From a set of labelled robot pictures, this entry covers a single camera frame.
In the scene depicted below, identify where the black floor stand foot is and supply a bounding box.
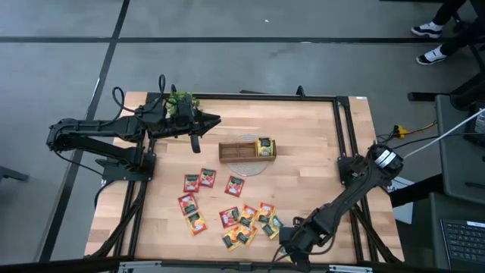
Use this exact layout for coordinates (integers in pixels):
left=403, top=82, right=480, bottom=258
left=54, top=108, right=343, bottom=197
left=0, top=165, right=30, bottom=184

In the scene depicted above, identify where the wooden tea organizer box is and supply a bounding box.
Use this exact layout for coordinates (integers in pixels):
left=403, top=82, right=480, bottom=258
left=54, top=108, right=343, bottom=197
left=217, top=139, right=277, bottom=165

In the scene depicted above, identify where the grey laptop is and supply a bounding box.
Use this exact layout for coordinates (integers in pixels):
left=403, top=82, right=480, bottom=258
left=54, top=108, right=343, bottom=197
left=429, top=191, right=485, bottom=273

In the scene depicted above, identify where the person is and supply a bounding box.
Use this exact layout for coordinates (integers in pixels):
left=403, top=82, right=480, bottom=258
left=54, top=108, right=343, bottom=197
left=410, top=0, right=485, bottom=67

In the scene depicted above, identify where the round woven placemat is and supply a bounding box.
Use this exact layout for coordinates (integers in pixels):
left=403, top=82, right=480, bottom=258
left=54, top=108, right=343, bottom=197
left=226, top=133, right=271, bottom=177

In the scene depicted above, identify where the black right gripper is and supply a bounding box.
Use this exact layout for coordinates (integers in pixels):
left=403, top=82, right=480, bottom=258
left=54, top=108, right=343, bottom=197
left=279, top=223, right=319, bottom=269

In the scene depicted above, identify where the black office chair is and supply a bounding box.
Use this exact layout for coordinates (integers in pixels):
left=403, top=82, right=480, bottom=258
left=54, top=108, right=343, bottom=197
left=407, top=56, right=485, bottom=111

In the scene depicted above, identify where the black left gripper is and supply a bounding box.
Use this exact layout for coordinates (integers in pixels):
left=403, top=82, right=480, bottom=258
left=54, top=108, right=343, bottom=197
left=149, top=95, right=222, bottom=138

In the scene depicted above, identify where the grey desk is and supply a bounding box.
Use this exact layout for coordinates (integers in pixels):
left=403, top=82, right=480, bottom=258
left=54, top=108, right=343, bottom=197
left=434, top=93, right=485, bottom=206

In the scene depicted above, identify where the white cable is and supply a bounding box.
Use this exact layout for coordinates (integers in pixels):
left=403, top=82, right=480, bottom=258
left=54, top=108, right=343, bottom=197
left=402, top=108, right=485, bottom=158

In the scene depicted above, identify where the green potted plant white pot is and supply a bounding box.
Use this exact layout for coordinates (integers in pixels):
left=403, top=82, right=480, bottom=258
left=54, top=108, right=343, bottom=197
left=165, top=89, right=202, bottom=117

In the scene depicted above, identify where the orange tea packet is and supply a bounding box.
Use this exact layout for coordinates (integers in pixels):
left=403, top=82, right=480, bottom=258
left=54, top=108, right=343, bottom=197
left=234, top=223, right=259, bottom=246
left=221, top=231, right=243, bottom=253
left=237, top=204, right=259, bottom=228
left=185, top=211, right=209, bottom=237
left=256, top=202, right=277, bottom=224

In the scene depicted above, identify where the red tea packet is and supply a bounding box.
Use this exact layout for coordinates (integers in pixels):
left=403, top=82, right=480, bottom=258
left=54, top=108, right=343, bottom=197
left=198, top=168, right=217, bottom=189
left=224, top=175, right=246, bottom=199
left=218, top=206, right=241, bottom=230
left=183, top=174, right=201, bottom=193
left=177, top=193, right=199, bottom=217

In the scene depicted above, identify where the black aluminium rig frame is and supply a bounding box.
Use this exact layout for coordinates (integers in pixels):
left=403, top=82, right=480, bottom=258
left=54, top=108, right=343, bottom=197
left=85, top=85, right=405, bottom=273

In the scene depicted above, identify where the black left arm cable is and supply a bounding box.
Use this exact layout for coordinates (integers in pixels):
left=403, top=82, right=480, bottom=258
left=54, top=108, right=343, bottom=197
left=111, top=74, right=168, bottom=128

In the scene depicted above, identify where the yellow power plug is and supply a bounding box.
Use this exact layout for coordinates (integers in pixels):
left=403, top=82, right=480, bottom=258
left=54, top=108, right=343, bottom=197
left=393, top=124, right=411, bottom=140

